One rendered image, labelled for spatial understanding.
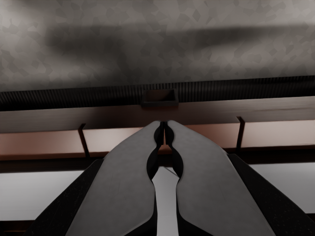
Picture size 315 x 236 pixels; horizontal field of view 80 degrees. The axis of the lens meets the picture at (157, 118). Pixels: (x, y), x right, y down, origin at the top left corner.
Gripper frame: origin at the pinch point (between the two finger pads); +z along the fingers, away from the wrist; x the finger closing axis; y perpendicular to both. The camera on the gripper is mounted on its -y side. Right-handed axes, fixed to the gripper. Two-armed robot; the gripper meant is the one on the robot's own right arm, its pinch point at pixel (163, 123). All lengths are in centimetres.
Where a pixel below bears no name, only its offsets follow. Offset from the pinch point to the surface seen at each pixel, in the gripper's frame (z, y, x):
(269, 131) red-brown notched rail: 7.3, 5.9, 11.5
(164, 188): 5.6, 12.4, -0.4
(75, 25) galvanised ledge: 21.9, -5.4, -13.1
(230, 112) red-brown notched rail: 9.9, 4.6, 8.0
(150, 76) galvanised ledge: 21.9, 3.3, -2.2
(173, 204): 5.6, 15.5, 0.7
